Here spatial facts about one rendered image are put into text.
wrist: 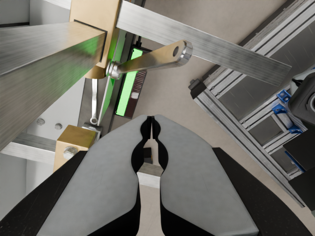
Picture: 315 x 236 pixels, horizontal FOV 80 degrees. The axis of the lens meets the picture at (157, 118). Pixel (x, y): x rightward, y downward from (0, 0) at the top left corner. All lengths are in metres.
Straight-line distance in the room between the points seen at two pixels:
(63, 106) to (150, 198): 1.37
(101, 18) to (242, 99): 0.93
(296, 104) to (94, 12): 0.23
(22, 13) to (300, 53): 1.07
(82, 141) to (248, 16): 1.07
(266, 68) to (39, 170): 0.73
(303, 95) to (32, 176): 0.79
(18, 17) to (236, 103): 0.94
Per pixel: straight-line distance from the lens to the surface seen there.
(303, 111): 0.23
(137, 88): 0.44
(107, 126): 0.50
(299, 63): 1.16
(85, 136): 0.35
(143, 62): 0.16
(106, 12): 0.25
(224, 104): 1.06
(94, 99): 0.46
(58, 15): 0.54
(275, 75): 0.31
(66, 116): 0.61
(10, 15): 0.51
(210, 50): 0.26
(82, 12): 0.25
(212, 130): 1.39
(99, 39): 0.22
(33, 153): 0.39
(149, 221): 2.09
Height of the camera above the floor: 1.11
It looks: 61 degrees down
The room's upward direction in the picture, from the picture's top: 178 degrees clockwise
